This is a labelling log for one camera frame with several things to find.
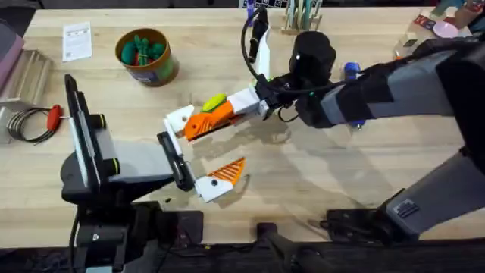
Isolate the left wrist upright plate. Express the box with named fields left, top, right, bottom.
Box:
left=63, top=74, right=102, bottom=190

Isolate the black camera cable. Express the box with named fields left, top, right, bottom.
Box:
left=240, top=6, right=344, bottom=96

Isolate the red-handled tool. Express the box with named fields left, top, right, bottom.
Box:
left=46, top=104, right=73, bottom=133

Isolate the clear slatted tray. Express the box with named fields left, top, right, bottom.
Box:
left=0, top=48, right=54, bottom=113

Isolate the mauve box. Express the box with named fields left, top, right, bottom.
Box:
left=0, top=20, right=26, bottom=92

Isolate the black rail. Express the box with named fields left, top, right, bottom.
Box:
left=0, top=237, right=485, bottom=273

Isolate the blue electric screwdriver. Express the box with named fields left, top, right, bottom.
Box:
left=343, top=61, right=367, bottom=133

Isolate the yellow-green toy vegetable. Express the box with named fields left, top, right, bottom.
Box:
left=200, top=93, right=229, bottom=114

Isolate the black white patterned board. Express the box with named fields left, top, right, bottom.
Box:
left=238, top=0, right=289, bottom=9

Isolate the coil of black cable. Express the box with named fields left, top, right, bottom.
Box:
left=6, top=107, right=58, bottom=145

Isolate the wrist upright plate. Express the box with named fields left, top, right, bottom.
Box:
left=255, top=26, right=271, bottom=80
left=63, top=74, right=102, bottom=190

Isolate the orange ribbed wedge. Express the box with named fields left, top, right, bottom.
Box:
left=183, top=111, right=219, bottom=143

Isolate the brown tub of green toys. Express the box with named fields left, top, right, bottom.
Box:
left=114, top=27, right=180, bottom=88

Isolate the small wooden peg rack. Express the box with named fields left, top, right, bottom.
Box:
left=280, top=0, right=324, bottom=36

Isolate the purple pen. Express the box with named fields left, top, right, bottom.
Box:
left=246, top=0, right=256, bottom=27

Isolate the black camera mast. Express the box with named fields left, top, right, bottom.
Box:
left=256, top=222, right=315, bottom=273

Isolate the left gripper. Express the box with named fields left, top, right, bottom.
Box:
left=60, top=105, right=246, bottom=206

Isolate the right wrist upright plate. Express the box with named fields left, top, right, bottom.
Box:
left=255, top=26, right=271, bottom=80

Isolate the white paper sheet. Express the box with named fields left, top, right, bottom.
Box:
left=61, top=21, right=93, bottom=63

